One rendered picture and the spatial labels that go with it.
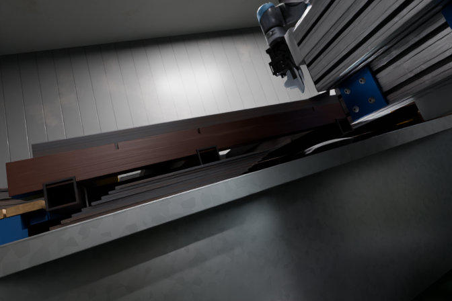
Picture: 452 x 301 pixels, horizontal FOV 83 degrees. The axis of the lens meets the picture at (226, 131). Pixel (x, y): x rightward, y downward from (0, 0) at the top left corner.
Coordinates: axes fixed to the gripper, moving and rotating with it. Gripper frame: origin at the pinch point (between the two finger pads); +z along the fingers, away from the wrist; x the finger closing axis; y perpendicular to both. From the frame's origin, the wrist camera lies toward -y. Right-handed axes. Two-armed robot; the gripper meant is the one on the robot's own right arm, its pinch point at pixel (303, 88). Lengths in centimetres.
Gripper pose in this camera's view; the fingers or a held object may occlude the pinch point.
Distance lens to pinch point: 93.7
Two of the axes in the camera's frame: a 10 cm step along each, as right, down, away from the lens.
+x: -6.4, 0.1, -7.7
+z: 3.0, 9.3, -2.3
